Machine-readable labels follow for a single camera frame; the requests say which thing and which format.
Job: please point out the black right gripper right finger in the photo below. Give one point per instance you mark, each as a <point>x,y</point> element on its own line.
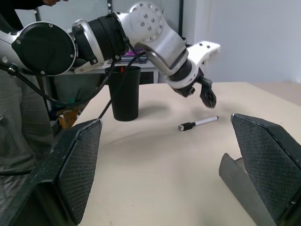
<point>265,164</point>

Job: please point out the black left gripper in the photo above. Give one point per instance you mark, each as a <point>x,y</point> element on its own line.
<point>191,91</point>

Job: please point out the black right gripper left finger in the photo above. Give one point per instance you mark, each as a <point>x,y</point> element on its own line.
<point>77,169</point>

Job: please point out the white marker with black cap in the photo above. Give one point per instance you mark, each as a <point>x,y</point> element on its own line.
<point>188,126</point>

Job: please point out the black plastic cup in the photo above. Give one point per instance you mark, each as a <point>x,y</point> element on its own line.
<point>127,99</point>

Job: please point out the person's bare hand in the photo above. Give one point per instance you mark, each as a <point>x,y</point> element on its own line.
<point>50,2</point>

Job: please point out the yellow cardboard box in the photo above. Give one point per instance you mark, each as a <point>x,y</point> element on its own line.
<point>68,118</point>

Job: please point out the person in grey trousers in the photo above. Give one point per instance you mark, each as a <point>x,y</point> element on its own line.
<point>21,117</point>

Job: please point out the red marker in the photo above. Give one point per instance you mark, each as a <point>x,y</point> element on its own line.
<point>122,69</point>

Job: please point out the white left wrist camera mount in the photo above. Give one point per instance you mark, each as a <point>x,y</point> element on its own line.
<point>207,49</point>

